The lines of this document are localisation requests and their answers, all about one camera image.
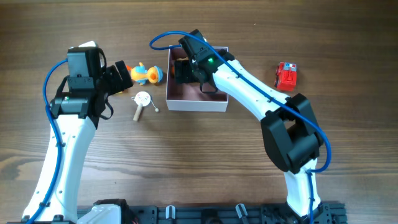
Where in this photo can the white box pink inside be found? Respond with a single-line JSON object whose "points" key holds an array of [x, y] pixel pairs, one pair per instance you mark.
{"points": [[187, 96]]}

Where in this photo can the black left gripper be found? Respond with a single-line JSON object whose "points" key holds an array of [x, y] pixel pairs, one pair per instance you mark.
{"points": [[118, 86]]}

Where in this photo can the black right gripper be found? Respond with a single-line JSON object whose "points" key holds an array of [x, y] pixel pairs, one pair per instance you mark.
{"points": [[181, 72]]}

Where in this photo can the yellow duck toy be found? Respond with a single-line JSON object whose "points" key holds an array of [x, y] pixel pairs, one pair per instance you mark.
{"points": [[141, 75]]}

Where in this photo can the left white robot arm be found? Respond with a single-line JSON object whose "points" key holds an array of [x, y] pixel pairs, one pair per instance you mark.
{"points": [[73, 120]]}

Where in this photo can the brown plush toy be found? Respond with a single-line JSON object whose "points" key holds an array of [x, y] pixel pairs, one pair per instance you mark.
{"points": [[172, 70]]}

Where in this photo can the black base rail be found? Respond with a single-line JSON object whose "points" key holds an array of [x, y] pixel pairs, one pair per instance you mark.
{"points": [[118, 211]]}

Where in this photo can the white wooden rattle drum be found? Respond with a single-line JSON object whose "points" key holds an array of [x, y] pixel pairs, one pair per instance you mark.
{"points": [[142, 99]]}

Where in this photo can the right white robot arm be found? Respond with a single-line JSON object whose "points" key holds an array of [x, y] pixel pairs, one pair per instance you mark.
{"points": [[293, 140]]}

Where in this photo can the red toy fire truck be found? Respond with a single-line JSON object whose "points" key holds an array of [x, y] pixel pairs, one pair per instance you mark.
{"points": [[286, 76]]}

